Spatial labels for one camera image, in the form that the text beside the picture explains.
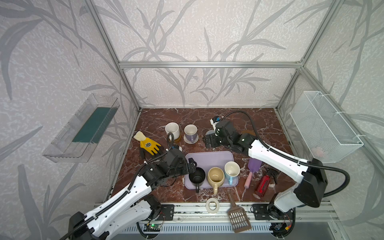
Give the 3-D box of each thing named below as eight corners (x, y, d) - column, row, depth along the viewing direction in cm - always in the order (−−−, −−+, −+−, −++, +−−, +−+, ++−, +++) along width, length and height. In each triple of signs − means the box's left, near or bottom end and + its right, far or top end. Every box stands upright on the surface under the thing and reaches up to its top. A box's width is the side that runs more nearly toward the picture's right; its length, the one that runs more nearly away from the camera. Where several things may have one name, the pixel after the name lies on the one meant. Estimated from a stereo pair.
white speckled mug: (166, 140, 103) (164, 132, 96) (168, 130, 109) (166, 122, 101) (179, 140, 103) (178, 132, 96) (180, 130, 109) (179, 122, 101)
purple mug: (184, 145, 101) (183, 138, 94) (185, 131, 108) (184, 124, 101) (196, 145, 101) (196, 138, 94) (197, 131, 108) (196, 124, 101)
